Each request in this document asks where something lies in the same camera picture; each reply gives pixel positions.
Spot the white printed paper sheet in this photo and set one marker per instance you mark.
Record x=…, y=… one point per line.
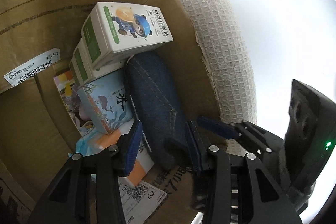
x=141, y=192

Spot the orange and white packet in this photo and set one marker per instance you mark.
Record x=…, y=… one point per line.
x=143, y=163

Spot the dark blue denim pouch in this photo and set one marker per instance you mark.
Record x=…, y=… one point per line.
x=155, y=98

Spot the green and white box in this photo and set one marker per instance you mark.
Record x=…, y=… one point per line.
x=126, y=27
x=81, y=66
x=73, y=69

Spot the blue illustrated box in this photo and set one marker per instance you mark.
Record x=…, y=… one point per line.
x=110, y=106

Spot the colourful picture book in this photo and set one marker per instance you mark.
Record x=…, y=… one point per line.
x=65, y=90

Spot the blue wet wipes pack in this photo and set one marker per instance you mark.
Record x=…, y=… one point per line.
x=84, y=145

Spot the cream waffle blanket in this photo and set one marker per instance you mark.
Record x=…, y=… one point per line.
x=204, y=16

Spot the brown cardboard box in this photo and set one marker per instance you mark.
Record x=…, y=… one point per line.
x=26, y=113

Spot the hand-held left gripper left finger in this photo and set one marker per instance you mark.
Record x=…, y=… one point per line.
x=132, y=150

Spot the white shipping label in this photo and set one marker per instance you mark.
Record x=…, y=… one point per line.
x=29, y=71

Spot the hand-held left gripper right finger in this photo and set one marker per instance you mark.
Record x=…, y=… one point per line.
x=194, y=148

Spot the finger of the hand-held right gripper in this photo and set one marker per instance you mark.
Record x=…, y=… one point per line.
x=215, y=127

